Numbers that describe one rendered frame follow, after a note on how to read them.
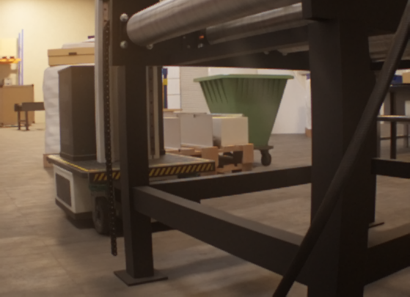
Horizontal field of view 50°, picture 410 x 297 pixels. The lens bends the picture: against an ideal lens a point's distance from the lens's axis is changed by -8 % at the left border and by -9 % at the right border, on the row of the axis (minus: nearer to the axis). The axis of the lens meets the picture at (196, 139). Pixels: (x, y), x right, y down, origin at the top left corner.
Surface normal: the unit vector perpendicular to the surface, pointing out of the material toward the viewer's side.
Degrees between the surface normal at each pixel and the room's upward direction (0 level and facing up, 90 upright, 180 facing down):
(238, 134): 90
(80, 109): 90
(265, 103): 101
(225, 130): 90
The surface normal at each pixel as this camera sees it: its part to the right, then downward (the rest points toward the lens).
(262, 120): 0.37, 0.24
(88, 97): 0.49, 0.05
